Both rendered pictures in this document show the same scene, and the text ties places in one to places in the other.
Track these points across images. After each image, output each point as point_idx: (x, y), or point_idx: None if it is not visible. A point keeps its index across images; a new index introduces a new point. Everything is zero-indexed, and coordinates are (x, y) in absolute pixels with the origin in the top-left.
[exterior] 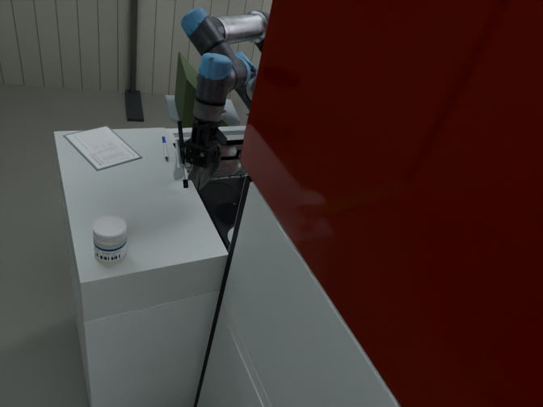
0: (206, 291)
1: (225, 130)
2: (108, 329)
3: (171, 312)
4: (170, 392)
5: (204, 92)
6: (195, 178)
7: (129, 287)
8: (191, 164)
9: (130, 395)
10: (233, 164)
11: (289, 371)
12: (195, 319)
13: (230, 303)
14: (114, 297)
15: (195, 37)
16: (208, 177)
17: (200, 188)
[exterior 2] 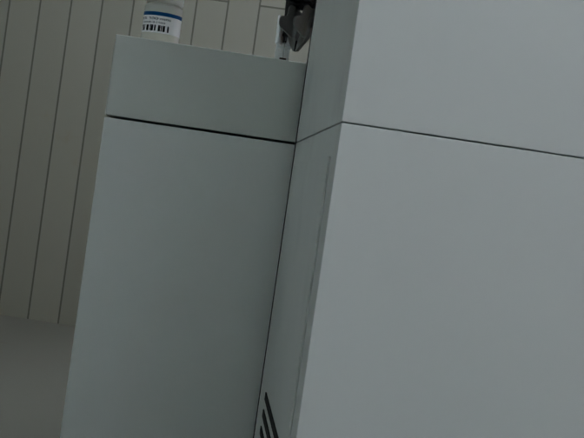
0: (275, 133)
1: None
2: (130, 150)
3: (220, 157)
4: (200, 413)
5: None
6: (293, 36)
7: (170, 69)
8: (288, 9)
9: (133, 366)
10: None
11: (328, 29)
12: (255, 198)
13: (301, 121)
14: (149, 82)
15: None
16: (308, 28)
17: (297, 49)
